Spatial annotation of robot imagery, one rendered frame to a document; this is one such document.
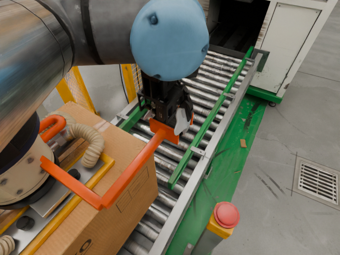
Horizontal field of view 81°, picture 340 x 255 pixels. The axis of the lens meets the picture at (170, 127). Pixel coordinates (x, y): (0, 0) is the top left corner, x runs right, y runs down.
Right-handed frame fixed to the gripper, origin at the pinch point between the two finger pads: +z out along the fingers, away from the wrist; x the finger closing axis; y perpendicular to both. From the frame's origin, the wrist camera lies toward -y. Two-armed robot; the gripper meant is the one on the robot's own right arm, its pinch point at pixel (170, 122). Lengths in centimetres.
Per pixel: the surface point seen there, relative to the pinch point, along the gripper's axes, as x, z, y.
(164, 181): -10, 67, -10
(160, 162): -19, 67, -19
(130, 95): -71, 64, -55
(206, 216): 19, 121, -23
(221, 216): 21.7, 17.5, 8.5
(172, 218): 5, 62, 6
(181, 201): 4, 62, -4
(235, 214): 24.6, 17.5, 5.9
